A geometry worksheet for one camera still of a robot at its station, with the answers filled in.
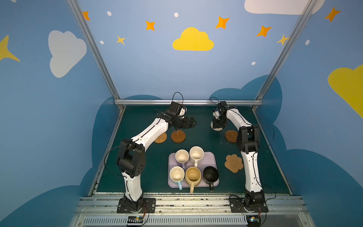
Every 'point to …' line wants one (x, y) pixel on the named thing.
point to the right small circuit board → (253, 221)
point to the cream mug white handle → (196, 154)
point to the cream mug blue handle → (177, 174)
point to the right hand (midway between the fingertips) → (216, 125)
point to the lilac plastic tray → (209, 159)
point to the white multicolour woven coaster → (217, 129)
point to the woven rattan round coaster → (161, 138)
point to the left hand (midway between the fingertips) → (190, 123)
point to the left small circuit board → (135, 219)
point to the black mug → (210, 175)
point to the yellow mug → (193, 177)
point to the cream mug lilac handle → (182, 156)
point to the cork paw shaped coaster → (233, 163)
